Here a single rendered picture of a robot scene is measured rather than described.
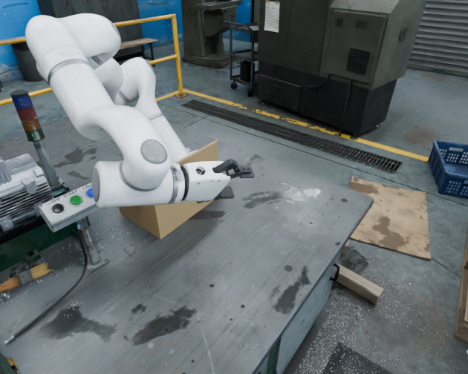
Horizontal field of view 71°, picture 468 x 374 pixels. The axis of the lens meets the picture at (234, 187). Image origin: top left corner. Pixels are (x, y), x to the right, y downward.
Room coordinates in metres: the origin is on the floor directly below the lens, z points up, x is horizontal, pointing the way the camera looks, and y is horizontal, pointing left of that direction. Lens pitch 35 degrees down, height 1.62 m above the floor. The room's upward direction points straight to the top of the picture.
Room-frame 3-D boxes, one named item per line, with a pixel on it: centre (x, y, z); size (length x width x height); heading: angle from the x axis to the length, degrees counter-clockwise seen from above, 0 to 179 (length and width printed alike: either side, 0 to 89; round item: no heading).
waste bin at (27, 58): (5.41, 3.24, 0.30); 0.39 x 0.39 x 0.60
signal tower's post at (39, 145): (1.19, 0.80, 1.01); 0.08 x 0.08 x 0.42; 47
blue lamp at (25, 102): (1.19, 0.80, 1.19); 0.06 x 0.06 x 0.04
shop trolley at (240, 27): (4.90, -0.37, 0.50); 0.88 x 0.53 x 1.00; 125
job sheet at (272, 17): (4.14, -0.43, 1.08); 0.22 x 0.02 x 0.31; 42
